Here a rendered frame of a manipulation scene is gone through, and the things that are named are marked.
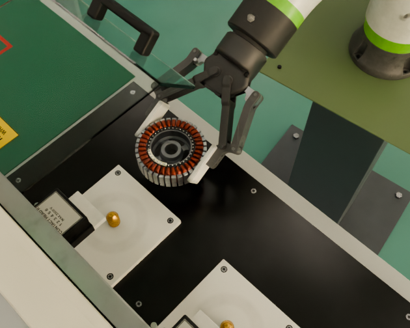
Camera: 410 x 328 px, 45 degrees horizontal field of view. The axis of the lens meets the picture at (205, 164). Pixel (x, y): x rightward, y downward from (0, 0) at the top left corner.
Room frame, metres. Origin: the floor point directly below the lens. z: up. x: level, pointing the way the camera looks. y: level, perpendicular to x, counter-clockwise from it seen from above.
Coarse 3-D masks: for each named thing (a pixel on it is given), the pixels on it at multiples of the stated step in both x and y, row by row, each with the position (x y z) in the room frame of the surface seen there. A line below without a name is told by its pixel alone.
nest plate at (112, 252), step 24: (120, 168) 0.42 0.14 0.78; (96, 192) 0.37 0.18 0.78; (120, 192) 0.37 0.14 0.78; (144, 192) 0.37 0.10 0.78; (120, 216) 0.33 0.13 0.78; (144, 216) 0.33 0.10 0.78; (168, 216) 0.33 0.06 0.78; (96, 240) 0.29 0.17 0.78; (120, 240) 0.29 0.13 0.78; (144, 240) 0.29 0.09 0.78; (96, 264) 0.25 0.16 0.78; (120, 264) 0.25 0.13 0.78
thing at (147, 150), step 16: (160, 128) 0.45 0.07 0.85; (176, 128) 0.45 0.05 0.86; (192, 128) 0.45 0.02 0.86; (144, 144) 0.42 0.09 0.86; (176, 144) 0.43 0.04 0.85; (192, 144) 0.42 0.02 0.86; (144, 160) 0.39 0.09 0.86; (160, 160) 0.40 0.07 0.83; (176, 160) 0.40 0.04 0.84; (192, 160) 0.39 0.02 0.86; (160, 176) 0.36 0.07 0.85; (176, 176) 0.37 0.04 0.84
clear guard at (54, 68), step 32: (32, 0) 0.51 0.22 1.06; (64, 0) 0.53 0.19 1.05; (0, 32) 0.45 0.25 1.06; (32, 32) 0.45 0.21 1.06; (64, 32) 0.45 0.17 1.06; (96, 32) 0.45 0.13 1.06; (0, 64) 0.40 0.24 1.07; (32, 64) 0.40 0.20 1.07; (64, 64) 0.40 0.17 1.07; (96, 64) 0.40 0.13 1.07; (128, 64) 0.40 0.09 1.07; (160, 64) 0.44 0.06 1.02; (0, 96) 0.35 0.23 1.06; (32, 96) 0.35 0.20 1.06; (64, 96) 0.35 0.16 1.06; (96, 96) 0.35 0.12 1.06; (128, 96) 0.35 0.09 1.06; (32, 128) 0.31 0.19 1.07; (64, 128) 0.31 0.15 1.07; (96, 128) 0.31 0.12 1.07; (0, 160) 0.27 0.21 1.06; (32, 160) 0.27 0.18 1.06; (64, 160) 0.27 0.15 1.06
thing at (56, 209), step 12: (60, 192) 0.30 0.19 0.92; (36, 204) 0.29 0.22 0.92; (48, 204) 0.29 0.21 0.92; (60, 204) 0.29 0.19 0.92; (72, 204) 0.29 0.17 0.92; (84, 204) 0.30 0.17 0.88; (48, 216) 0.27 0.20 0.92; (60, 216) 0.27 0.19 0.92; (72, 216) 0.27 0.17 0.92; (84, 216) 0.27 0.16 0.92; (96, 216) 0.29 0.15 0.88; (60, 228) 0.25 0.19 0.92; (72, 228) 0.25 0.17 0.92; (84, 228) 0.26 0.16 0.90; (72, 240) 0.24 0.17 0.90
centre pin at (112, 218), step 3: (108, 213) 0.33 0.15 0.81; (111, 213) 0.32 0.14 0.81; (114, 213) 0.32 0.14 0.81; (117, 213) 0.33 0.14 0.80; (108, 216) 0.32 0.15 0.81; (111, 216) 0.32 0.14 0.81; (114, 216) 0.32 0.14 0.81; (117, 216) 0.32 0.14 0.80; (108, 219) 0.32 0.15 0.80; (111, 219) 0.32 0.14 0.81; (114, 219) 0.32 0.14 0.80; (117, 219) 0.32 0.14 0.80; (108, 222) 0.31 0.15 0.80; (111, 222) 0.31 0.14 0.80; (114, 222) 0.31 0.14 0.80; (117, 222) 0.32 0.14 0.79; (111, 225) 0.31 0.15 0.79; (114, 225) 0.31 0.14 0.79; (117, 225) 0.31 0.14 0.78
